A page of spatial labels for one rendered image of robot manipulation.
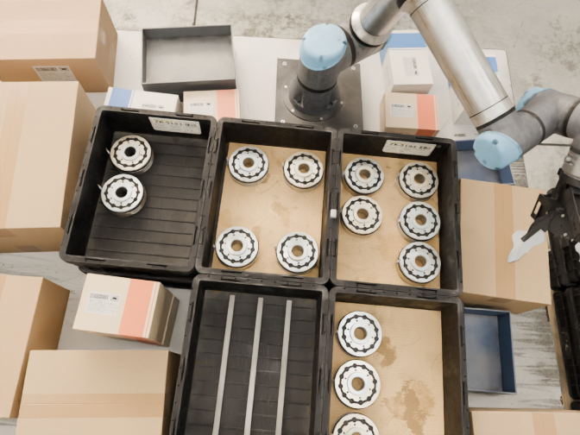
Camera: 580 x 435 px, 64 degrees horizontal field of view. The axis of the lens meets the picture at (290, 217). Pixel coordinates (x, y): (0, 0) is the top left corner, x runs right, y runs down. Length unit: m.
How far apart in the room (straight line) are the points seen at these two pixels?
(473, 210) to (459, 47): 0.48
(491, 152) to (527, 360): 0.67
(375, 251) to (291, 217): 0.23
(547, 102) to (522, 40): 1.90
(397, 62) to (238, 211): 0.68
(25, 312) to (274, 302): 0.56
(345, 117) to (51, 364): 0.99
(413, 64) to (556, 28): 1.61
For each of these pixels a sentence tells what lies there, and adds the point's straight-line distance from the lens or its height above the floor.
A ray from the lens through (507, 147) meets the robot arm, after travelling 0.92.
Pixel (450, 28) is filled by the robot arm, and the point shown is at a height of 1.29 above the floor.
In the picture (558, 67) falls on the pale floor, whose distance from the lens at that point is 2.89.
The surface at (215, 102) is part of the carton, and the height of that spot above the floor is 0.78.
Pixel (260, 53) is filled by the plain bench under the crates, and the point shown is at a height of 0.70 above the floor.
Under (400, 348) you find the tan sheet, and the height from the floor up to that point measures 0.83.
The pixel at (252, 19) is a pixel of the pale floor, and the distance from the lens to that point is 2.65.
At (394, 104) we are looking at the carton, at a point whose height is 0.78.
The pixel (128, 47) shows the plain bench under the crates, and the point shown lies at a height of 0.70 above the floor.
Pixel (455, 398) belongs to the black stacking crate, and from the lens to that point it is 1.12.
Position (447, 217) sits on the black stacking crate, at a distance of 1.21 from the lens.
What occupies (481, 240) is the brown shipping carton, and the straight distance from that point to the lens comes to 1.25.
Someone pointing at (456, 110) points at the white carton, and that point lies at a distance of 1.56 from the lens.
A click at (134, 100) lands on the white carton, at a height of 0.79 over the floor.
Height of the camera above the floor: 1.95
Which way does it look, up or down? 70 degrees down
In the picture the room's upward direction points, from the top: 8 degrees clockwise
